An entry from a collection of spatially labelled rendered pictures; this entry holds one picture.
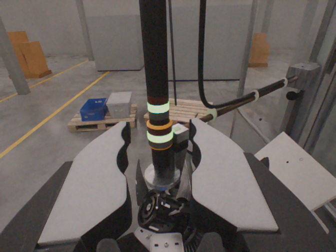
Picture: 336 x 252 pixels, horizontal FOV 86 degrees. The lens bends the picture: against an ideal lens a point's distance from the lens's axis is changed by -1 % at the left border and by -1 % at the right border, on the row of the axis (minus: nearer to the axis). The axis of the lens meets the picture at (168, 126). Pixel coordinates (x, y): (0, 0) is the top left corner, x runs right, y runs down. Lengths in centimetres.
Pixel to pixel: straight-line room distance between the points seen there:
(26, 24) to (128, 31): 914
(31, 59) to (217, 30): 656
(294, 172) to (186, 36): 539
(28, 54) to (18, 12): 733
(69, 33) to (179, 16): 950
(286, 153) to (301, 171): 8
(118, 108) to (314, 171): 312
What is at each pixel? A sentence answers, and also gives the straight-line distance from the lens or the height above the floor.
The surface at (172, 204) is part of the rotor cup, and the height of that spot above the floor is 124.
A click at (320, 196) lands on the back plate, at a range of 63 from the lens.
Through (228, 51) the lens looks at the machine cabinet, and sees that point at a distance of 605.
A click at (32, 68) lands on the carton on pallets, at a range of 866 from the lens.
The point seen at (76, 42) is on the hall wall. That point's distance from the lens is 1403.
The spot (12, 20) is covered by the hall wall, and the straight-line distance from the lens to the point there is 1605.
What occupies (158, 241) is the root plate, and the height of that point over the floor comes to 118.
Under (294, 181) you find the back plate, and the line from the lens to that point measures 66.
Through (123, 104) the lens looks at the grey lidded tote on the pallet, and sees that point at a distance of 337.
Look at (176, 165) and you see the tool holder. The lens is 36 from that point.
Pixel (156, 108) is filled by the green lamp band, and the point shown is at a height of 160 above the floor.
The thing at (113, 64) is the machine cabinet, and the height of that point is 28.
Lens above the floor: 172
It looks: 30 degrees down
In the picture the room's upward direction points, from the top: 2 degrees counter-clockwise
